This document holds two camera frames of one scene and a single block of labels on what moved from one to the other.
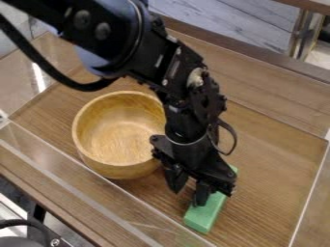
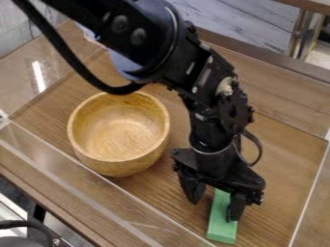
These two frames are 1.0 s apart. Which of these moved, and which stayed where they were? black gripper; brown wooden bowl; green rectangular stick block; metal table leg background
Moved: black gripper; green rectangular stick block
Stayed: metal table leg background; brown wooden bowl
